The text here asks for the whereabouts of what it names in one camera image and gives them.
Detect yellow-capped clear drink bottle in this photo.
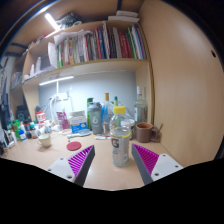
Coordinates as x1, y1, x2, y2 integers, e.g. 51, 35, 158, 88
109, 105, 132, 168

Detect magenta pouch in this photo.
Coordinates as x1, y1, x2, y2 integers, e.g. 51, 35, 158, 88
56, 111, 70, 130

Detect ceiling tube light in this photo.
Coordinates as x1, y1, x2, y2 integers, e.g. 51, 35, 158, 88
44, 12, 61, 32

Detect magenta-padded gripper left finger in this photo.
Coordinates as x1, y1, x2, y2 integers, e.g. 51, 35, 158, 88
45, 144, 96, 187

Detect red and white canister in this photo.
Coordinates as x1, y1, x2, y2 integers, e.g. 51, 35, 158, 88
35, 110, 47, 129

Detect gold-capped clear bottle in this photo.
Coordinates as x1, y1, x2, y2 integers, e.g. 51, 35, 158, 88
101, 92, 114, 135

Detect clear glass bottle white cap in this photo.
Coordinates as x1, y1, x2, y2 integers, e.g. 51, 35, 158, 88
133, 85, 148, 125

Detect green glass bottle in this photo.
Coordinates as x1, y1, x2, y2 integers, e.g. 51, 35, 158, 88
86, 97, 95, 131

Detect grey shaker bottle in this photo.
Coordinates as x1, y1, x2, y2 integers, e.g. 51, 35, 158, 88
87, 101, 104, 136

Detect white wall power outlet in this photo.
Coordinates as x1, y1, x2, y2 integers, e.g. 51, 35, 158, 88
54, 92, 70, 102

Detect blue and white box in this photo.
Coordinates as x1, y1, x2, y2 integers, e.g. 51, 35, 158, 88
68, 110, 89, 134

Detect flat round red coaster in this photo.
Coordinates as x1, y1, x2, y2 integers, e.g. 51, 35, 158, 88
66, 141, 83, 152

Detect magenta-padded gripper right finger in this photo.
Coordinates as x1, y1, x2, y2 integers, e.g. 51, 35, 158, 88
130, 143, 184, 186

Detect green packet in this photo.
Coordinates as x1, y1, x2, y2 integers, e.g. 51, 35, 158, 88
11, 119, 22, 138

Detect black box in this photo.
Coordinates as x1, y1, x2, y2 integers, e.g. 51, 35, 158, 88
14, 104, 30, 123

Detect cream ceramic mug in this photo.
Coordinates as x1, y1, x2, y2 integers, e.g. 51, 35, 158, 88
36, 133, 53, 149

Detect brown mug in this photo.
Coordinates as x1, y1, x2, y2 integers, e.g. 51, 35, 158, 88
134, 122, 161, 144

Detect wooden shelf unit with books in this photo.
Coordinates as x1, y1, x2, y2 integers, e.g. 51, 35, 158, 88
9, 9, 155, 124

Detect blue-capped white bottle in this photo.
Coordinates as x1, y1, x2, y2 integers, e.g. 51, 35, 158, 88
18, 129, 28, 142

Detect white LED light bar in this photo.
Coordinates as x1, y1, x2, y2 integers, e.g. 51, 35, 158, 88
38, 75, 75, 87

